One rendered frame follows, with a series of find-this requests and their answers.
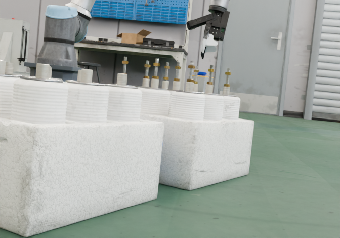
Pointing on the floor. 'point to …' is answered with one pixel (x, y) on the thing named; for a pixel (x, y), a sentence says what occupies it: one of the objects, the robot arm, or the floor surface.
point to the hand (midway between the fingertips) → (200, 56)
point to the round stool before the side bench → (90, 66)
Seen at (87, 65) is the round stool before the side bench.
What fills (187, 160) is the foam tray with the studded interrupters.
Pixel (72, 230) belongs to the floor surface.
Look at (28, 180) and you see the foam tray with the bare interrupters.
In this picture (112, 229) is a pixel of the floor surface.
